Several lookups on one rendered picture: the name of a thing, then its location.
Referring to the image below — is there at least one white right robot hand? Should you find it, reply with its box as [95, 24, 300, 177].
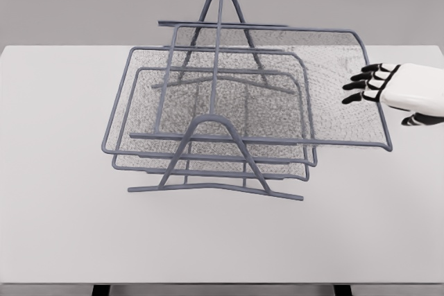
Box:
[341, 62, 444, 127]

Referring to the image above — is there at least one grey mesh tray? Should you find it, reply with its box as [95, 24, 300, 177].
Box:
[154, 24, 394, 153]
[111, 67, 311, 182]
[100, 45, 318, 168]

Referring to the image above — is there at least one grey mesh tray, medium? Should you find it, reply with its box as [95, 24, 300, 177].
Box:
[100, 45, 318, 168]

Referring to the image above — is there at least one grey mesh tray, smallest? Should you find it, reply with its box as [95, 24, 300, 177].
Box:
[111, 67, 311, 182]

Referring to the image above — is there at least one grey wire tray rack frame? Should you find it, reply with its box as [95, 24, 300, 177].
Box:
[127, 0, 305, 202]

